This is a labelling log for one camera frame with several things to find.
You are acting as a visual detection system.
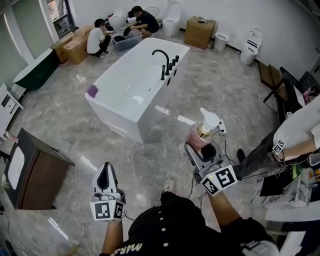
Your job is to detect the large cardboard box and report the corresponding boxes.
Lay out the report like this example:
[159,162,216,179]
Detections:
[183,15,217,50]

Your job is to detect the grey waist pack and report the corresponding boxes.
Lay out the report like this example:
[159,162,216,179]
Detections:
[239,239,280,256]

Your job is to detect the pink soap pump bottle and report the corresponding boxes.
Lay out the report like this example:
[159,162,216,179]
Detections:
[186,107,221,155]

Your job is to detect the white smart toilet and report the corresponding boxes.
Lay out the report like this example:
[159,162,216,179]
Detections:
[239,27,263,66]

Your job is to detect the brown vanity cabinet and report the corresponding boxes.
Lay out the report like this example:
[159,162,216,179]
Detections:
[3,127,76,211]

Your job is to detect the dark green bathtub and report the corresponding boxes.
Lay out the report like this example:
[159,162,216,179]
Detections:
[12,48,60,90]

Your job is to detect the white bathtub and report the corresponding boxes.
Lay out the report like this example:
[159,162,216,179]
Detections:
[84,37,191,145]

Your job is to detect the window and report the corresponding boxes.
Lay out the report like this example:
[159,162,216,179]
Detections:
[51,0,76,39]

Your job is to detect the black curved faucet spout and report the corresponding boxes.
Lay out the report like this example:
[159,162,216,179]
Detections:
[151,49,170,76]

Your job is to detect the wooden steps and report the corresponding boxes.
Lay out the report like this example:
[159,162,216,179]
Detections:
[258,61,286,90]

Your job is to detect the person's right forearm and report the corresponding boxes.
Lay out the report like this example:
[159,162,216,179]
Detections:
[208,192,242,232]

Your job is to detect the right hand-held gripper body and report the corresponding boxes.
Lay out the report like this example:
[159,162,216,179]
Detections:
[194,159,238,197]

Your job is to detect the marble counter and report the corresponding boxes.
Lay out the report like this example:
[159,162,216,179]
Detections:
[249,162,320,222]

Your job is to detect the person's white sneaker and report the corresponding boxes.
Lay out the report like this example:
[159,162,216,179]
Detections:
[162,177,175,195]

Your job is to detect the white vanity sink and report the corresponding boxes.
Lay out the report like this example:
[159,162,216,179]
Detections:
[7,147,25,188]

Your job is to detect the person's black top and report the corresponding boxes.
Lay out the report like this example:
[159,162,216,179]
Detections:
[111,191,280,256]

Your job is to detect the person's left forearm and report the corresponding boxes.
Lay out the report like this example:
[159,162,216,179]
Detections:
[101,219,125,256]

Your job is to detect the white cabinet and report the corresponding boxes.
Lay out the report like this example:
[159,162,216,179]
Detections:
[0,83,25,133]

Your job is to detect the black table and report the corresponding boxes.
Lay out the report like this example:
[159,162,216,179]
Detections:
[263,66,320,121]

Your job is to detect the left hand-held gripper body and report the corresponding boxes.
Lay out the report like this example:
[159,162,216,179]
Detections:
[89,189,127,222]

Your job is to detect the white floor cable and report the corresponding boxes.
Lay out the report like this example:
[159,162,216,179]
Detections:
[222,49,268,99]

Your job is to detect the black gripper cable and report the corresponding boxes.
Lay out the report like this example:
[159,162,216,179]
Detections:
[122,209,136,222]
[186,169,209,209]

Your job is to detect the purple sponge block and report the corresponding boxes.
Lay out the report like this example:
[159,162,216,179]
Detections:
[85,84,98,98]

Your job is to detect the white power strip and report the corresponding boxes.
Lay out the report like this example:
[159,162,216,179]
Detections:
[217,119,228,135]

